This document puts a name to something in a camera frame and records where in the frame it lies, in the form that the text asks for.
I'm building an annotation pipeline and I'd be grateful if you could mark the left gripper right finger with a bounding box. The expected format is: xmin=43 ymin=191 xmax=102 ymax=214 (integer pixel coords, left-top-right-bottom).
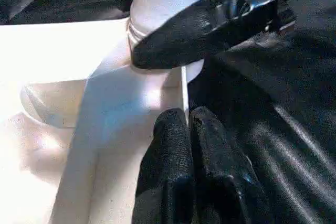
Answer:
xmin=189 ymin=106 xmax=274 ymax=224

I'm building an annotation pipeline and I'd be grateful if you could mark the white plastic table top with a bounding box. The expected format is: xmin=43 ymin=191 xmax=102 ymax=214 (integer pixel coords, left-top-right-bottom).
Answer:
xmin=0 ymin=17 xmax=205 ymax=224

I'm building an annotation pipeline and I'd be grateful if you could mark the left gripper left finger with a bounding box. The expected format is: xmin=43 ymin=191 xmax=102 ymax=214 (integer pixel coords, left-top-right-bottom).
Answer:
xmin=132 ymin=108 xmax=196 ymax=224

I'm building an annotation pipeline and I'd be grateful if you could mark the black mat cloth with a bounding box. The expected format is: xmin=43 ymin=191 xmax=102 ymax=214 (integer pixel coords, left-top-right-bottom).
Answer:
xmin=0 ymin=0 xmax=336 ymax=224

